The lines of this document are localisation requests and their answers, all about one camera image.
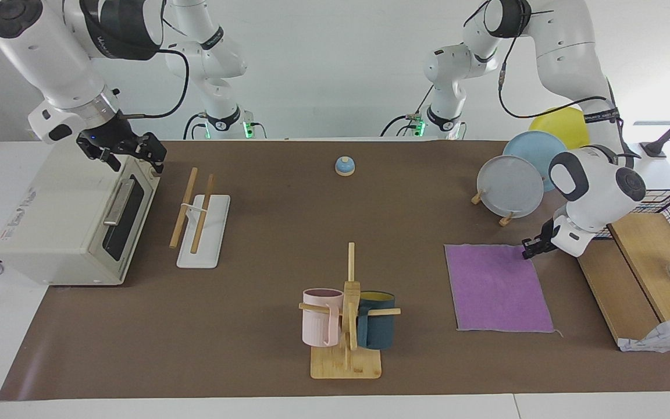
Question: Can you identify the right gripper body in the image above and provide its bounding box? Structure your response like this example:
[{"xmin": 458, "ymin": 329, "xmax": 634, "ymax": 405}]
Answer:
[{"xmin": 77, "ymin": 112, "xmax": 145, "ymax": 155}]

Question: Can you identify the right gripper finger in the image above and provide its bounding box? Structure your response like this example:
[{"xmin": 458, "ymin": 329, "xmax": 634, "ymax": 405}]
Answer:
[
  {"xmin": 132, "ymin": 132, "xmax": 169, "ymax": 175},
  {"xmin": 77, "ymin": 141, "xmax": 123, "ymax": 173}
]

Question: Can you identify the purple towel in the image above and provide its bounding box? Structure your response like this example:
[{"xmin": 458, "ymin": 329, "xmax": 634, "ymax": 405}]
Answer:
[{"xmin": 444, "ymin": 243, "xmax": 564, "ymax": 338}]

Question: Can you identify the wooden plate rack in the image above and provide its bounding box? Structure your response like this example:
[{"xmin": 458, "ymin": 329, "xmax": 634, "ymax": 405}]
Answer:
[{"xmin": 471, "ymin": 189, "xmax": 516, "ymax": 228}]

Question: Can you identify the wooden towel rack white base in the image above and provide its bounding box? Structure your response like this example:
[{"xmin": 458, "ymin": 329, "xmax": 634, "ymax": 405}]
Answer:
[{"xmin": 169, "ymin": 167, "xmax": 231, "ymax": 269}]

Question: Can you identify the grey plate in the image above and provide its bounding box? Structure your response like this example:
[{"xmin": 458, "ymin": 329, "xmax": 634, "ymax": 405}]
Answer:
[{"xmin": 476, "ymin": 155, "xmax": 546, "ymax": 220}]

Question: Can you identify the white toaster oven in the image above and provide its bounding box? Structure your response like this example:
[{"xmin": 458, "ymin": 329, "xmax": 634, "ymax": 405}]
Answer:
[{"xmin": 0, "ymin": 142, "xmax": 162, "ymax": 286}]

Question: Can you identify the light blue plate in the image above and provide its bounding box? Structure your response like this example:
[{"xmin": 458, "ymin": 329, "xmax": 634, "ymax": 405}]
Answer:
[{"xmin": 502, "ymin": 130, "xmax": 569, "ymax": 193}]

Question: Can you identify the wooden box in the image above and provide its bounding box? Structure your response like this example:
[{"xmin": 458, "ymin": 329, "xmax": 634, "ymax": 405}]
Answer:
[{"xmin": 576, "ymin": 237, "xmax": 662, "ymax": 350}]

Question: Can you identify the wooden board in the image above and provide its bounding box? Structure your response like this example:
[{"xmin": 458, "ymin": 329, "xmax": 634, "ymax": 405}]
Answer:
[{"xmin": 607, "ymin": 212, "xmax": 670, "ymax": 325}]

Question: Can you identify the yellow plate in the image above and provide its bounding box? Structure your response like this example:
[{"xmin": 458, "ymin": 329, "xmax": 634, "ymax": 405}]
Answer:
[{"xmin": 528, "ymin": 106, "xmax": 591, "ymax": 151}]

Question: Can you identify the dark blue mug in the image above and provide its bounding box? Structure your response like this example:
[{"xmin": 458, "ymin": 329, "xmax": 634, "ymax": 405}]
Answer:
[{"xmin": 357, "ymin": 291, "xmax": 397, "ymax": 351}]

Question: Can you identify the wooden mug tree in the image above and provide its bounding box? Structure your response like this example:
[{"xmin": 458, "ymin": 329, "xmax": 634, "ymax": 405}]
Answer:
[{"xmin": 298, "ymin": 242, "xmax": 402, "ymax": 381}]

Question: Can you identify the pink mug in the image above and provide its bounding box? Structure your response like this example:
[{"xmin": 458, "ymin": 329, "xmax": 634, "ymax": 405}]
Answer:
[{"xmin": 301, "ymin": 288, "xmax": 345, "ymax": 349}]

